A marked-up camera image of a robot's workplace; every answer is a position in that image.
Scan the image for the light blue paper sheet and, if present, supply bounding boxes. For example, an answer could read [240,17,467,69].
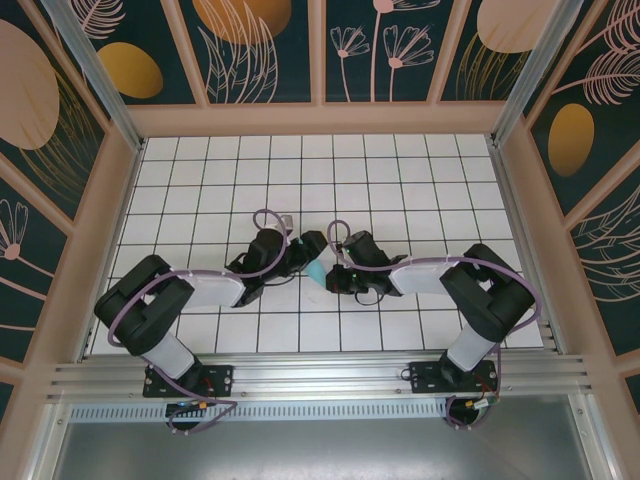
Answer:
[305,257,329,289]

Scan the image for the grey metal sheet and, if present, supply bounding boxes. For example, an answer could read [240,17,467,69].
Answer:
[29,404,616,480]

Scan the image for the aluminium mounting rail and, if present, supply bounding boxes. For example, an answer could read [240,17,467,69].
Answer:
[47,352,594,401]

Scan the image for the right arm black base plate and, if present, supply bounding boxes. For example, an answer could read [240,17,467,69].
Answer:
[408,359,501,395]

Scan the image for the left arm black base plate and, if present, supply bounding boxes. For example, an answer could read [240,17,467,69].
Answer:
[142,363,236,400]

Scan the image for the slotted grey cable duct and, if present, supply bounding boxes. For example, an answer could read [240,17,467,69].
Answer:
[67,399,454,424]

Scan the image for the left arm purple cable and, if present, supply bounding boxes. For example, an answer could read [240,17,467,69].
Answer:
[107,208,294,435]

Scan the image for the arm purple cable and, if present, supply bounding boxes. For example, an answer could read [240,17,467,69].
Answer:
[107,208,294,435]
[327,219,544,432]

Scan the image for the aluminium side rail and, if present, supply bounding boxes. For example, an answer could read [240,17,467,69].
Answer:
[487,142,564,357]

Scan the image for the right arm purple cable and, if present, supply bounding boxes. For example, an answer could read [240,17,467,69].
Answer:
[327,219,544,432]

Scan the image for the aluminium frame post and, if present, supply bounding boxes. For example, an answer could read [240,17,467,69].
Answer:
[39,0,147,153]
[489,0,586,147]

